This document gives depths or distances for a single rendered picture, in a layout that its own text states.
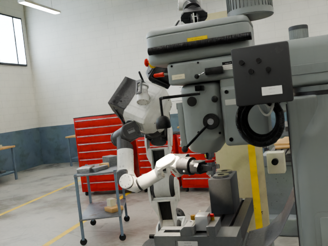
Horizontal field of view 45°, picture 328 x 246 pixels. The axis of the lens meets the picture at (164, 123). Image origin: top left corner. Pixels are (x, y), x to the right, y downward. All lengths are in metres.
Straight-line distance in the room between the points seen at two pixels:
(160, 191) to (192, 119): 0.90
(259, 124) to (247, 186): 1.99
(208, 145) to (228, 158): 1.85
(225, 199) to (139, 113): 0.65
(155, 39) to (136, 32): 9.98
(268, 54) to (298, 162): 0.47
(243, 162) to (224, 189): 1.53
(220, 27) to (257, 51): 0.32
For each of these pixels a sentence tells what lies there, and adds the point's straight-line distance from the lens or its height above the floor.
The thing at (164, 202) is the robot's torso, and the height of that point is 0.91.
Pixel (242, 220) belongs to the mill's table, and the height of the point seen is 0.94.
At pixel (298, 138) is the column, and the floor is 1.36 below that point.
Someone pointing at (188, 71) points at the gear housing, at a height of 1.68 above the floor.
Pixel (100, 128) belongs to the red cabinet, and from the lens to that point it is 7.19.
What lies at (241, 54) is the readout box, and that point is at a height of 1.70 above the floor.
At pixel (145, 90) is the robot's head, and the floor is 1.63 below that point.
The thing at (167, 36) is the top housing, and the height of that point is 1.85.
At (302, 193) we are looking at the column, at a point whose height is 1.14.
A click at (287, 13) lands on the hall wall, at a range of 10.98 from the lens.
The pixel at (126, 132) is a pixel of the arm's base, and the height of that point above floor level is 1.42.
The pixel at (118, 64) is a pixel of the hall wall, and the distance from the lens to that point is 11.91.
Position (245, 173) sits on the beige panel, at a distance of 3.64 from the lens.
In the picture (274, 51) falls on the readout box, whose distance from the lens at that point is 1.45.
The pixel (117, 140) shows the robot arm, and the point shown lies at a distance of 2.18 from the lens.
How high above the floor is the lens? 1.56
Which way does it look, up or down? 3 degrees down
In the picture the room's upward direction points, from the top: 6 degrees counter-clockwise
